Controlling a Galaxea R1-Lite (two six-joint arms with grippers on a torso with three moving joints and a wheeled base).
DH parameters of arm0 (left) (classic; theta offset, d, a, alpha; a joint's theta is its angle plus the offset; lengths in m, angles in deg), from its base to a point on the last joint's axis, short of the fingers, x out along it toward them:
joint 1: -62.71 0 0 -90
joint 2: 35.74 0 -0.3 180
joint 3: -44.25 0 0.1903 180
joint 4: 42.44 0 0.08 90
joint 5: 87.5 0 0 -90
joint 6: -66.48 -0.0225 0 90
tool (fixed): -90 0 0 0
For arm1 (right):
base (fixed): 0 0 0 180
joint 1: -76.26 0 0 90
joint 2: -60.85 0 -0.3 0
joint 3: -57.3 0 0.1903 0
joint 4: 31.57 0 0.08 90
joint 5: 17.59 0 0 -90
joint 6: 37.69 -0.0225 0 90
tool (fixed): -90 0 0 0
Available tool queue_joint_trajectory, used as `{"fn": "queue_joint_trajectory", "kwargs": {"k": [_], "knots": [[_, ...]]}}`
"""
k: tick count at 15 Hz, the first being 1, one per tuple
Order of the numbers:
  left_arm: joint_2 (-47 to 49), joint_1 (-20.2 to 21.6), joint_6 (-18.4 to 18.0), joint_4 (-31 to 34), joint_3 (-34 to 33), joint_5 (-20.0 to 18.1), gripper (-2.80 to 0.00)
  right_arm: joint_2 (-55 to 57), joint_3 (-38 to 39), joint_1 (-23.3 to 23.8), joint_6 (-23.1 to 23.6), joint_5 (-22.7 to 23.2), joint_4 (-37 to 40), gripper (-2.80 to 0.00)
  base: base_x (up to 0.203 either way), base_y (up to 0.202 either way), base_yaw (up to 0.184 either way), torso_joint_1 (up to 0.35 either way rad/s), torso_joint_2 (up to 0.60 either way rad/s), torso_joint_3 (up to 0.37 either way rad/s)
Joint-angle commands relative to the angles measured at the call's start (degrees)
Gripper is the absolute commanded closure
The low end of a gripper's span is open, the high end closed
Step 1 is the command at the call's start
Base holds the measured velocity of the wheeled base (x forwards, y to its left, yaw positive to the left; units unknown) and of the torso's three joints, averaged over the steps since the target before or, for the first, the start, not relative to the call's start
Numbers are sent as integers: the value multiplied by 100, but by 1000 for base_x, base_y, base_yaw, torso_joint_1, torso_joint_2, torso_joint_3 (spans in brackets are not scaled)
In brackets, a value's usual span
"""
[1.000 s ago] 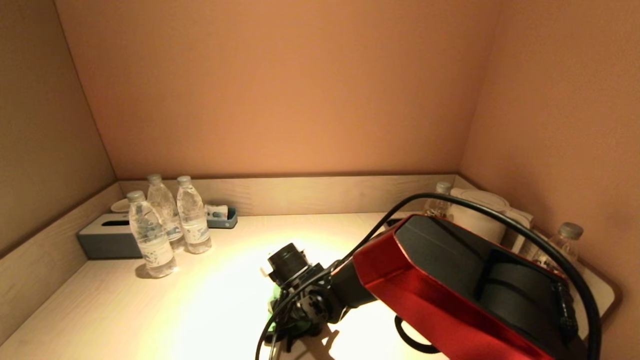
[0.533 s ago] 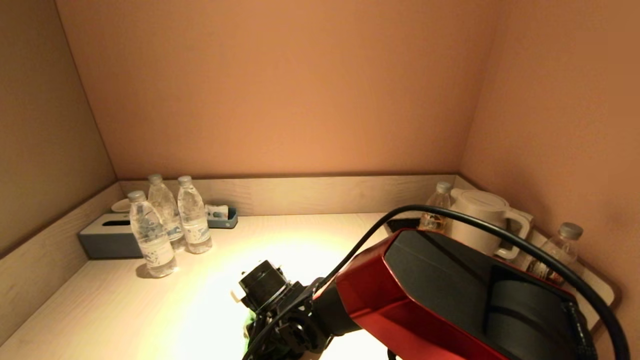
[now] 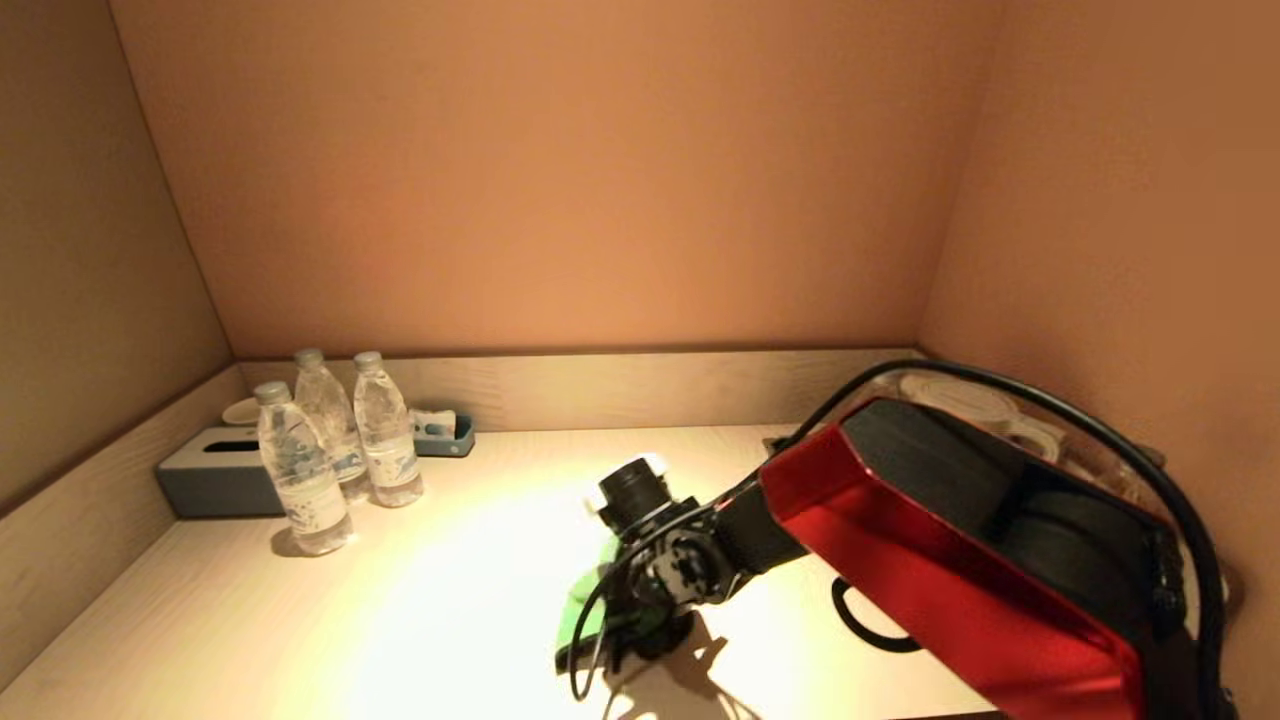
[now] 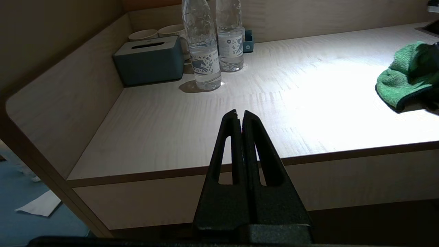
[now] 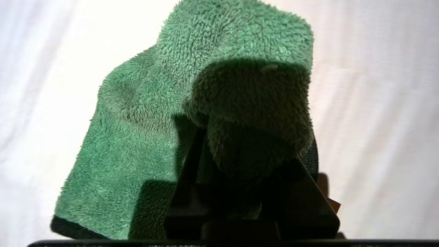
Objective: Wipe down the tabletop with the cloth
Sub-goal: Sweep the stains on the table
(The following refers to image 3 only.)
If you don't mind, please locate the small blue tray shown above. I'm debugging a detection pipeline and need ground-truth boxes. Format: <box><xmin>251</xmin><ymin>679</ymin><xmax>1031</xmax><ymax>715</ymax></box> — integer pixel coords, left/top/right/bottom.
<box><xmin>410</xmin><ymin>413</ymin><xmax>475</xmax><ymax>458</ymax></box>

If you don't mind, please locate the clear water bottle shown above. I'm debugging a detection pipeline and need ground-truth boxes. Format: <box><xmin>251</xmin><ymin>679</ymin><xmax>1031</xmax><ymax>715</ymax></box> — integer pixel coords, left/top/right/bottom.
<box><xmin>255</xmin><ymin>380</ymin><xmax>354</xmax><ymax>556</ymax></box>
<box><xmin>353</xmin><ymin>350</ymin><xmax>424</xmax><ymax>508</ymax></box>
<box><xmin>294</xmin><ymin>347</ymin><xmax>371</xmax><ymax>503</ymax></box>

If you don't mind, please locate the black cable loop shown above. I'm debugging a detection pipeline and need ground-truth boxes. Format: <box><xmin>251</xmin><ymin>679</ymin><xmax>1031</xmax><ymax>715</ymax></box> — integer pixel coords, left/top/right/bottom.
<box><xmin>831</xmin><ymin>577</ymin><xmax>923</xmax><ymax>655</ymax></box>

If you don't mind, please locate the green microfibre cloth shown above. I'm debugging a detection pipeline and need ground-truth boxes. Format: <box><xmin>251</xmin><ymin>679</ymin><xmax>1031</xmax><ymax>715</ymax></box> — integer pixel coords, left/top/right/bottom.
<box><xmin>554</xmin><ymin>535</ymin><xmax>629</xmax><ymax>674</ymax></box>

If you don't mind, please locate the white electric kettle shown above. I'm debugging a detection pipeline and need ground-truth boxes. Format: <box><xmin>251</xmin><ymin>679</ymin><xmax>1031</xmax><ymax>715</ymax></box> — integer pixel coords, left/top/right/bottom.
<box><xmin>890</xmin><ymin>370</ymin><xmax>1069</xmax><ymax>463</ymax></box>

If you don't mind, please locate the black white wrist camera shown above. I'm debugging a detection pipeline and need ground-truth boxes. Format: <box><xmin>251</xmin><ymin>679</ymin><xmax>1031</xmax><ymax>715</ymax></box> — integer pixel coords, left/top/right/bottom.
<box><xmin>584</xmin><ymin>453</ymin><xmax>673</xmax><ymax>536</ymax></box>

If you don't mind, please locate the long black arm cable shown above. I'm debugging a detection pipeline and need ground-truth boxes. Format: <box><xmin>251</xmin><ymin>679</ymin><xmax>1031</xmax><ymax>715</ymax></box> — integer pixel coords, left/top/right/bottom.
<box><xmin>568</xmin><ymin>358</ymin><xmax>1229</xmax><ymax>720</ymax></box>

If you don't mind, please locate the grey-blue tissue box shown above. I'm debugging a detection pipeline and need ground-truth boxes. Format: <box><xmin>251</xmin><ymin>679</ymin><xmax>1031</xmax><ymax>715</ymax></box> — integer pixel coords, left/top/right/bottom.
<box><xmin>155</xmin><ymin>427</ymin><xmax>289</xmax><ymax>519</ymax></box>

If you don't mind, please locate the dark drink bottle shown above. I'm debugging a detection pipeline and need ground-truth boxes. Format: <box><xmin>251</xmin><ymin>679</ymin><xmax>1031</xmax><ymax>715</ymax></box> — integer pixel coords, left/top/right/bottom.
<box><xmin>1075</xmin><ymin>440</ymin><xmax>1167</xmax><ymax>513</ymax></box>

